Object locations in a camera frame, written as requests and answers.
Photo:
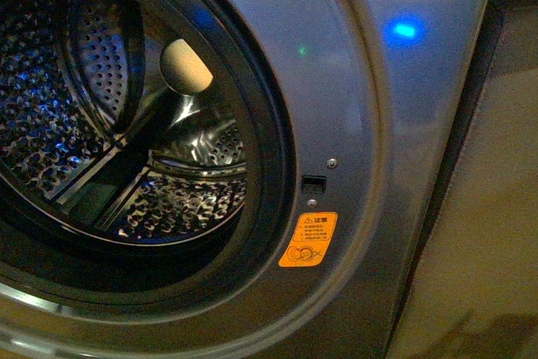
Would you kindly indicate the grey front-load washing machine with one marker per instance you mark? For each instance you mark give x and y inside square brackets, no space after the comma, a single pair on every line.
[371,83]

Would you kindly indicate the dark rubber door gasket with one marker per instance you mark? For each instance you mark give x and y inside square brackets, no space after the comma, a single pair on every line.
[210,47]

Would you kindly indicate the orange warning sticker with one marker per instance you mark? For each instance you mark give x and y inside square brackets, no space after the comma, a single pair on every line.
[311,240]

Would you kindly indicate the beige side cabinet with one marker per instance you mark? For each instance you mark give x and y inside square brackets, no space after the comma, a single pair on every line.
[473,287]

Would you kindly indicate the upper latch screw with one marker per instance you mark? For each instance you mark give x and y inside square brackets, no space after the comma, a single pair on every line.
[332,163]

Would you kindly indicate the stainless steel washer drum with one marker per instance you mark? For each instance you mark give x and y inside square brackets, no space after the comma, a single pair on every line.
[93,137]

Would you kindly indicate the lower latch screw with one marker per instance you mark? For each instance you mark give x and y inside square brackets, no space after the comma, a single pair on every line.
[312,203]

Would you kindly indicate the latch screw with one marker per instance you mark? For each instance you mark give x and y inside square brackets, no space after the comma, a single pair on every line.
[332,163]
[312,203]

